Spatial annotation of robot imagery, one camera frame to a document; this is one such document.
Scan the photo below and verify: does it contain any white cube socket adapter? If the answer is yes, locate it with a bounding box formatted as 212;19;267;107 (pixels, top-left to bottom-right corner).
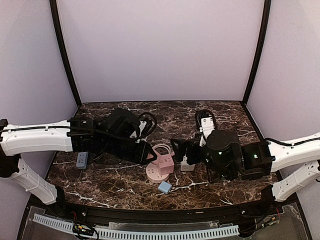
180;156;195;172

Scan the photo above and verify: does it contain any pink cube socket adapter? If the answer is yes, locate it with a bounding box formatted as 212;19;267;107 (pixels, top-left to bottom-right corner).
157;154;175;175

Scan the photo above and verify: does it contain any pink round power socket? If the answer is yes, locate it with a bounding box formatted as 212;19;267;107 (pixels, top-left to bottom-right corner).
145;163;170;184

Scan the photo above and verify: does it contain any small blue plug adapter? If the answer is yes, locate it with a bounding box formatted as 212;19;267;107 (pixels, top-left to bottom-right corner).
158;181;173;195

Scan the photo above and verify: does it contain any blue power strip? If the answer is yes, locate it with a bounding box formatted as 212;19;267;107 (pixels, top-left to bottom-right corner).
76;152;89;170

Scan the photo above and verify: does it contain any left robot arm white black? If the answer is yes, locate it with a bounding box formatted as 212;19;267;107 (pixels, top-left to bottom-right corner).
0;108;158;206

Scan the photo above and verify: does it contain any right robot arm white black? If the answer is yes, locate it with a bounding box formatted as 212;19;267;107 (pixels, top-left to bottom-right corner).
170;129;320;202

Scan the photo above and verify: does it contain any pink coiled power cable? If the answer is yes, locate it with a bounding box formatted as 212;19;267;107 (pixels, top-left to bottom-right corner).
153;143;173;157

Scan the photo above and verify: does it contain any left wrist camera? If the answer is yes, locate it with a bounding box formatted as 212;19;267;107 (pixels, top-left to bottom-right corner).
129;119;152;138

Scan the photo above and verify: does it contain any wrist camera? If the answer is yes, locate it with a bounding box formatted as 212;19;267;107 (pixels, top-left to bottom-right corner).
129;119;152;138
195;109;217;147

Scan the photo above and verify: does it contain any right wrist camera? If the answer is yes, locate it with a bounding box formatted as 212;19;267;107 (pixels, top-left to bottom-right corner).
195;109;217;147

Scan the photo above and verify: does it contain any black front frame rail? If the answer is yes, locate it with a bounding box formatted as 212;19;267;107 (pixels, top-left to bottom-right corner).
28;193;283;227

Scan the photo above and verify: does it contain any white slotted cable duct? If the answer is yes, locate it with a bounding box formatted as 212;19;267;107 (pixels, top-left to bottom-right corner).
32;213;240;240

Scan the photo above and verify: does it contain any right black frame post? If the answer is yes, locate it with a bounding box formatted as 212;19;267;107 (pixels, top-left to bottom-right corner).
241;0;272;108

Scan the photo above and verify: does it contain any black frame post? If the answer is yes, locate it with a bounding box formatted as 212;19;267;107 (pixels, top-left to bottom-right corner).
49;0;82;108
241;0;272;108

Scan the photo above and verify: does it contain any left black frame post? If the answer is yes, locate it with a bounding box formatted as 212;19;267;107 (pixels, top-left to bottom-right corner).
49;0;82;108

